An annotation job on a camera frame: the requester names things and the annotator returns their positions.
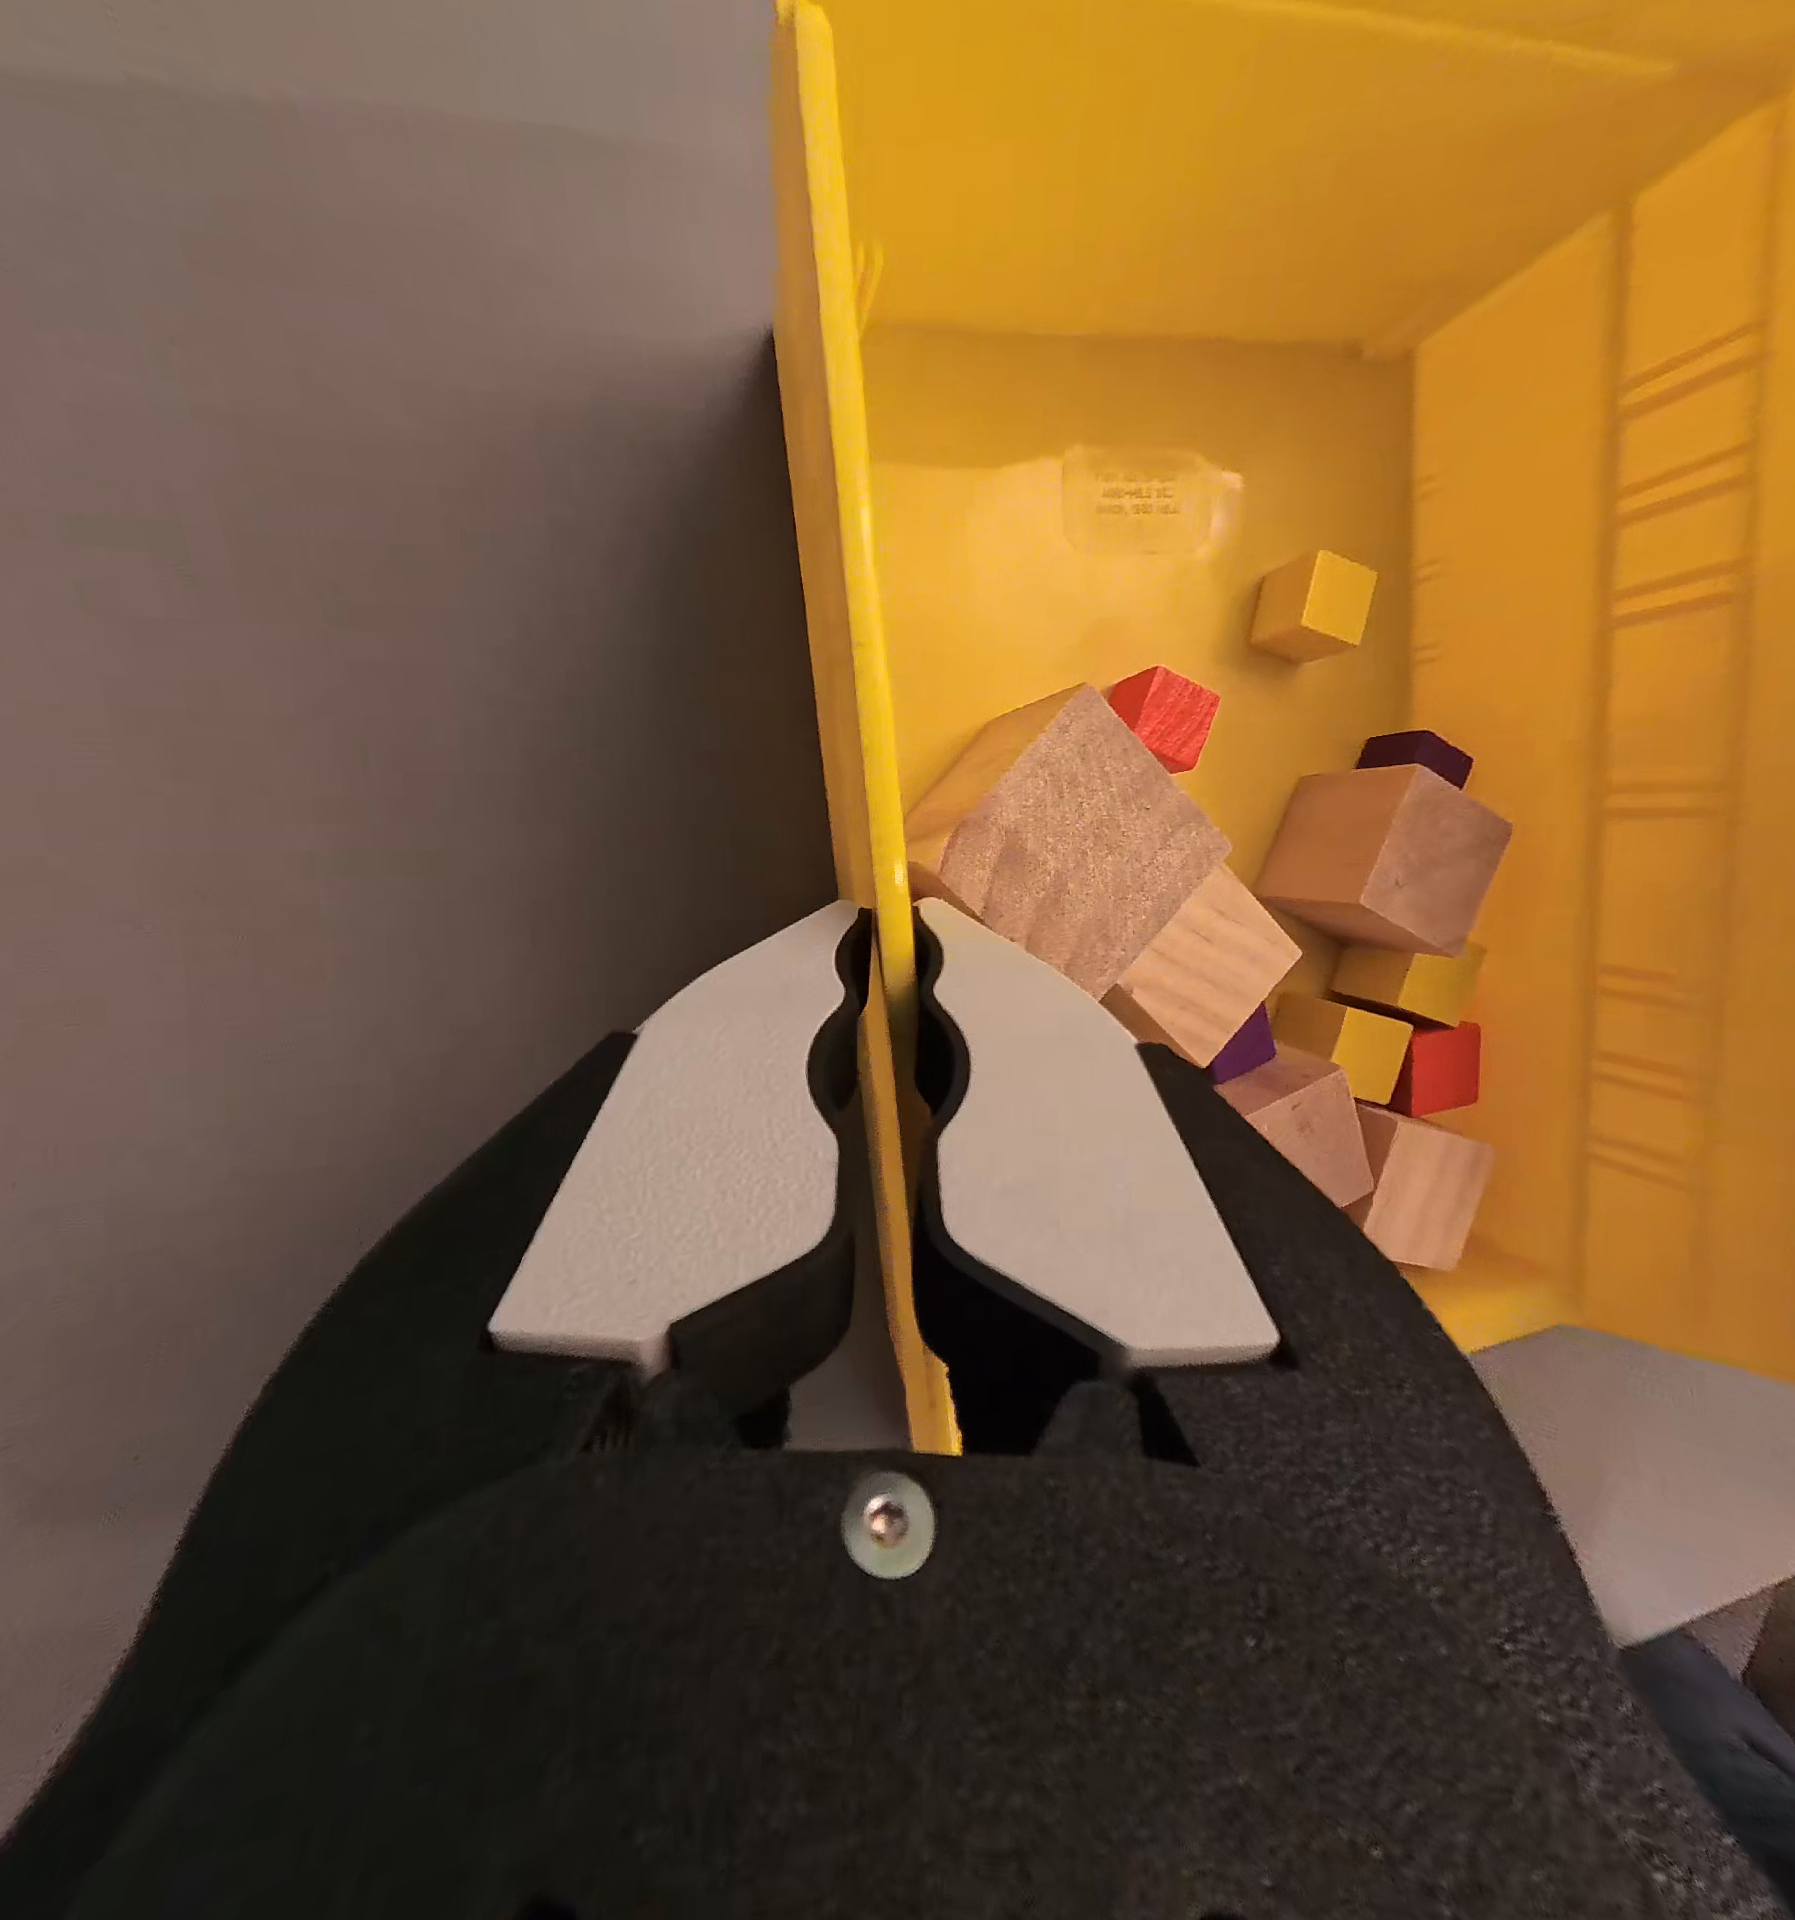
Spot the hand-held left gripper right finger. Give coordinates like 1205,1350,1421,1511
912,897,1284,1458

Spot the dark blue clothing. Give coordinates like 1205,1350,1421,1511
1625,1627,1795,1920

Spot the pile of wooden cubes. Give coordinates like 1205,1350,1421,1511
903,546,1515,1274

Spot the yellow plastic box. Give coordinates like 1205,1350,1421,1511
768,0,1795,1458

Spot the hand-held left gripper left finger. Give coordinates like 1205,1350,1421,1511
486,898,875,1455

